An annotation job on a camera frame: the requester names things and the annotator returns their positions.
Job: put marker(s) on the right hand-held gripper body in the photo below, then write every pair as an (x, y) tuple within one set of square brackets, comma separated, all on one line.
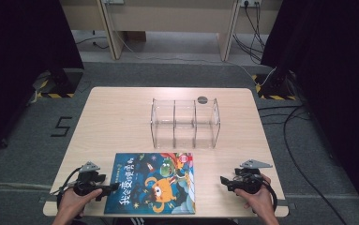
[(249, 181)]

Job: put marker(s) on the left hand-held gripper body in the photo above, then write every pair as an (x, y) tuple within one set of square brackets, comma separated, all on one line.
[(86, 184)]

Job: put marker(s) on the colourful children's picture book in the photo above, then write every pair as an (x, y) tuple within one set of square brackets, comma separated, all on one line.
[(155, 184)]

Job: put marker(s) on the clear acrylic divided organizer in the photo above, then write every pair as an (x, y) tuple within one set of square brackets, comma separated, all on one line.
[(185, 125)]

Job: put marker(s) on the person's right hand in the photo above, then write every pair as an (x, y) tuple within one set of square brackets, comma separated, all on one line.
[(258, 200)]

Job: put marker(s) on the person's left hand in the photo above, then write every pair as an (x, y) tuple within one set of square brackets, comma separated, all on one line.
[(74, 203)]

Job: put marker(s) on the person's dark striped clothing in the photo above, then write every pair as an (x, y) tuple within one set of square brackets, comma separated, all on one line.
[(180, 221)]

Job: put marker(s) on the dark round table grommet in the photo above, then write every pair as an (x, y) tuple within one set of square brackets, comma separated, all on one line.
[(202, 99)]

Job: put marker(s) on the black stand base hazard tape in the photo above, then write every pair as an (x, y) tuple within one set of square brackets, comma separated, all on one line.
[(60, 82), (275, 87)]

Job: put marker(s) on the black curtain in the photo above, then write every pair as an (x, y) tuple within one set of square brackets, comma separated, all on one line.
[(333, 78), (17, 62)]

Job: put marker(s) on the beige wooden desk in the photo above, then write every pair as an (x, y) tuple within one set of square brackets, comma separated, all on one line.
[(167, 15)]

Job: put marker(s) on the white wall power socket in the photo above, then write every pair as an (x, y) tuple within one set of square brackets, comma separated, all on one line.
[(251, 2)]

